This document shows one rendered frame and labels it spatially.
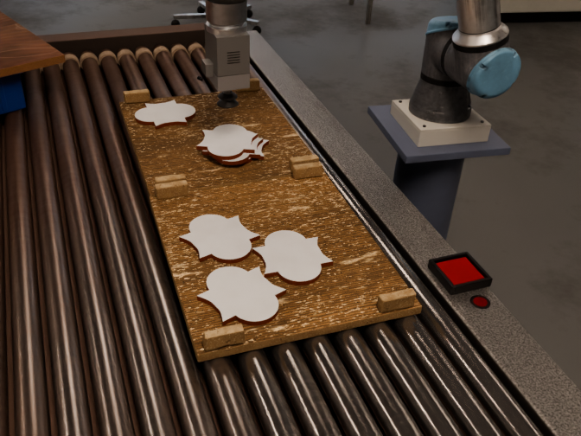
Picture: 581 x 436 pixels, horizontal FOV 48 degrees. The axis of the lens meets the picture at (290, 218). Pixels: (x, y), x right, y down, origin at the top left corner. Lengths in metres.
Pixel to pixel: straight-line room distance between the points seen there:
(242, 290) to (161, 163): 0.43
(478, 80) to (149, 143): 0.70
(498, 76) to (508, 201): 1.72
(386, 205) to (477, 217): 1.73
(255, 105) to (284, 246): 0.55
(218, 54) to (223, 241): 0.35
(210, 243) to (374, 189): 0.38
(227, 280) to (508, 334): 0.43
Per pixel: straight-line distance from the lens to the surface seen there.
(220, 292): 1.01
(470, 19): 1.44
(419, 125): 1.60
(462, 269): 1.14
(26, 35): 1.74
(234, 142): 1.36
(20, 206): 1.30
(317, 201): 1.23
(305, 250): 1.09
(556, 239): 2.99
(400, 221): 1.24
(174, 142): 1.42
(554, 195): 3.29
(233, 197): 1.23
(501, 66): 1.47
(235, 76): 1.26
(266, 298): 1.00
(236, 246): 1.10
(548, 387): 1.01
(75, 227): 1.22
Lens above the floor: 1.62
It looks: 35 degrees down
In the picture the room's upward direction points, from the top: 3 degrees clockwise
